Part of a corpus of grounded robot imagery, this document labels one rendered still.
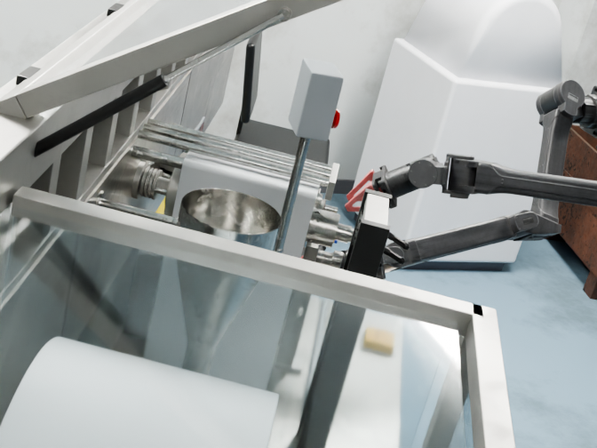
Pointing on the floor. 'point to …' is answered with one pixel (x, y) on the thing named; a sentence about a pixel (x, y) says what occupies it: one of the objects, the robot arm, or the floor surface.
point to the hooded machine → (465, 111)
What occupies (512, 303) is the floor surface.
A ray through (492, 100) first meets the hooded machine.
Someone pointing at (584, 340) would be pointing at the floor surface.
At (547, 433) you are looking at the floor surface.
